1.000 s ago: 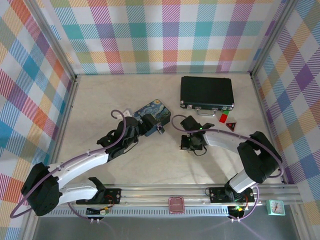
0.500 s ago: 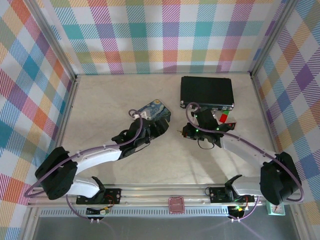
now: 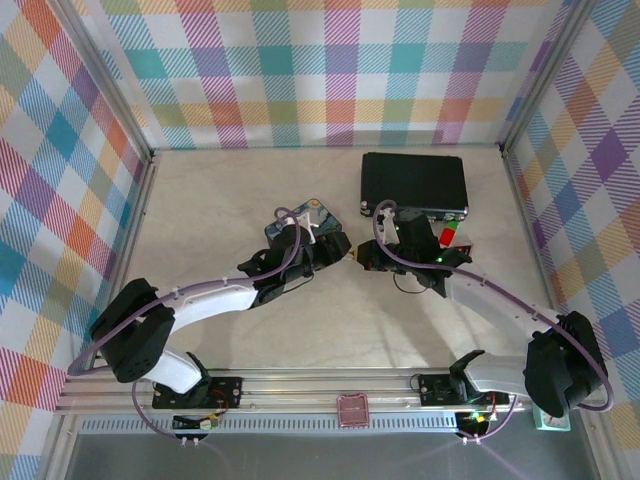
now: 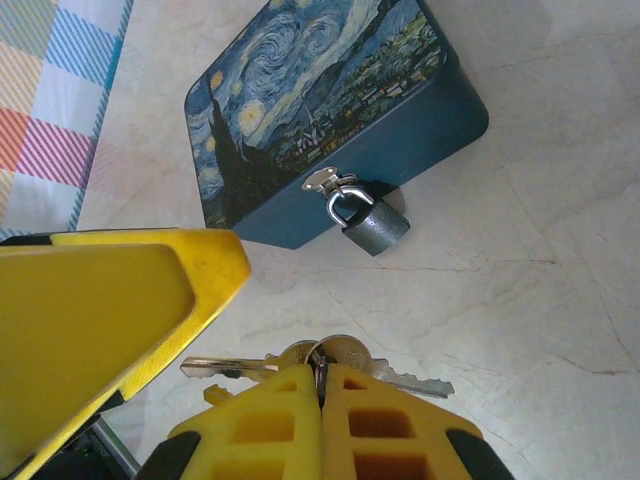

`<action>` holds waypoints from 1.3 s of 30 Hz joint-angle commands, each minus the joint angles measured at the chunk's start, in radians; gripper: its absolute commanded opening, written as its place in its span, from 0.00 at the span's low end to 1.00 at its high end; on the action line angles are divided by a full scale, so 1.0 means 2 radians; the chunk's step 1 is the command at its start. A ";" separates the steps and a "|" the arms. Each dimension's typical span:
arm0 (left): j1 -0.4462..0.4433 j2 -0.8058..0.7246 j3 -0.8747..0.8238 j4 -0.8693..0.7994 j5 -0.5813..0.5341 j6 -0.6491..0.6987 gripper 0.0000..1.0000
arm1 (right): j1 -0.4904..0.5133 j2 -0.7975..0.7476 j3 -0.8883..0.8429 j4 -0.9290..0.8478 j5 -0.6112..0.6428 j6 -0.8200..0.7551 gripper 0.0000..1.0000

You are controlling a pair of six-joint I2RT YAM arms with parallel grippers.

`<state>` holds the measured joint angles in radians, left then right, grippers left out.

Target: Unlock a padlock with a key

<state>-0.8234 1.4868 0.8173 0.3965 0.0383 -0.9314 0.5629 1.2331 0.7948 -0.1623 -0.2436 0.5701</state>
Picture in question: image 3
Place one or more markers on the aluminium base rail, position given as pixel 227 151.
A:
pixel 310 387

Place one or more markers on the base connector board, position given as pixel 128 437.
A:
pixel 205 423
pixel 475 420

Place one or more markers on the starry night painting box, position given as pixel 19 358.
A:
pixel 320 215

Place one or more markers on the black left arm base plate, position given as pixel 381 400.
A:
pixel 227 390

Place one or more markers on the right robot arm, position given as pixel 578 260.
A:
pixel 492 305

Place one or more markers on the left base connector board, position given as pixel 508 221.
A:
pixel 205 423

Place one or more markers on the mint green small box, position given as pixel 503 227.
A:
pixel 552 422

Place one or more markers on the small black red object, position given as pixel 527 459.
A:
pixel 464 248

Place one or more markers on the right base connector board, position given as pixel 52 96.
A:
pixel 475 420

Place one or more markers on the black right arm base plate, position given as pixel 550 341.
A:
pixel 435 390

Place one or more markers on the black hard case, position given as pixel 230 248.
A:
pixel 412 180

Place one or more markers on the aluminium left corner post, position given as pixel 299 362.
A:
pixel 107 75

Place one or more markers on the red green puzzle cube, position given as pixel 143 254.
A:
pixel 449 235

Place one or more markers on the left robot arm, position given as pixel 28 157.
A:
pixel 210 300

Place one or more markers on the pink square tag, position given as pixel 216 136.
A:
pixel 353 410

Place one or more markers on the aluminium corner post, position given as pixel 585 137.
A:
pixel 545 75
pixel 107 75

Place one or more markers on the aluminium left side rail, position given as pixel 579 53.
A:
pixel 132 230

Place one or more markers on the aluminium right corner post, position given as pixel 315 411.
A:
pixel 545 75

